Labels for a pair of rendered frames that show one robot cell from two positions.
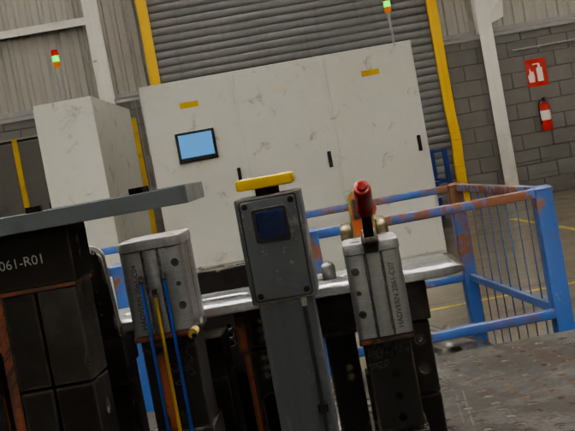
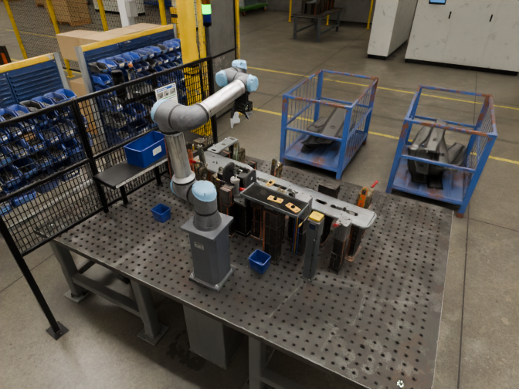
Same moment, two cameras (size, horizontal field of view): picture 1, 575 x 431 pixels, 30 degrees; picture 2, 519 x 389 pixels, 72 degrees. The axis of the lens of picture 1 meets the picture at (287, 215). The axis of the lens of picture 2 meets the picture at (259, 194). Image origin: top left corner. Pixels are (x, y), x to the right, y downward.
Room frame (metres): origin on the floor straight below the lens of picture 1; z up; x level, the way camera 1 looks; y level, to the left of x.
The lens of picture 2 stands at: (-0.25, -0.46, 2.31)
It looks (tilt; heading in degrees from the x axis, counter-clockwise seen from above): 35 degrees down; 30
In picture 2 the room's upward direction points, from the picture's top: 1 degrees clockwise
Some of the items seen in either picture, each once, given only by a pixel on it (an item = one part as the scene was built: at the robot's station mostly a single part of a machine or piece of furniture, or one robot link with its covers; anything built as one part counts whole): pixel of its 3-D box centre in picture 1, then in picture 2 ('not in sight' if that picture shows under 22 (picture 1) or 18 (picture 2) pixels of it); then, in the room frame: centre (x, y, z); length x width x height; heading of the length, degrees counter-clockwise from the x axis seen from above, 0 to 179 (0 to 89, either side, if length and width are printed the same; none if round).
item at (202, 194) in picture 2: not in sight; (204, 196); (0.87, 0.52, 1.27); 0.13 x 0.12 x 0.14; 83
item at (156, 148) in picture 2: not in sight; (148, 148); (1.32, 1.40, 1.10); 0.30 x 0.17 x 0.13; 3
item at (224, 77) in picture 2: not in sight; (228, 77); (1.22, 0.59, 1.76); 0.11 x 0.11 x 0.08; 83
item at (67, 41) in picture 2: not in sight; (122, 79); (3.27, 4.00, 0.68); 1.20 x 0.80 x 1.35; 5
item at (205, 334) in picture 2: not in sight; (216, 312); (0.87, 0.52, 0.33); 0.31 x 0.31 x 0.66; 3
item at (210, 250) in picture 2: not in sight; (210, 249); (0.87, 0.52, 0.90); 0.21 x 0.21 x 0.40; 3
